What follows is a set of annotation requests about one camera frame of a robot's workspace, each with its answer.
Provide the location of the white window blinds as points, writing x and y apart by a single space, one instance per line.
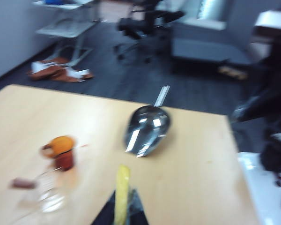
206 8

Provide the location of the black office chair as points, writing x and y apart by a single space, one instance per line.
150 23

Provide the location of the blue cloth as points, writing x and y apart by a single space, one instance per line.
53 1

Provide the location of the clear beaker with brown mark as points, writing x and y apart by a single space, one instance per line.
49 194

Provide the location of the shiny metal scoop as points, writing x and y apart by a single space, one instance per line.
147 129

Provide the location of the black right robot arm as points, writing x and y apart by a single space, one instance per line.
278 152

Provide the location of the grey wheeled couch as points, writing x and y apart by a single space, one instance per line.
201 47

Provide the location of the white robot base platform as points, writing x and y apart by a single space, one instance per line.
255 194

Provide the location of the white standing desk riser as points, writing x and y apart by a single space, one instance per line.
68 29

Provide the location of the brown cloth on floor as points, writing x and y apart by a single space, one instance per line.
51 71

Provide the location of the amber orange small beaker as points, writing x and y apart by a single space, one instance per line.
63 150

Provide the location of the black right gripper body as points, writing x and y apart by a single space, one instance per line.
279 70

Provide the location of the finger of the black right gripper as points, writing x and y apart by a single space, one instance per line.
250 103
250 114

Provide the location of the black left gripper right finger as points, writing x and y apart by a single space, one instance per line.
137 208

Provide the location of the yellow lemon slice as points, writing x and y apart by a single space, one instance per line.
121 194

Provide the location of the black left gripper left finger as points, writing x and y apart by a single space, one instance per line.
107 213

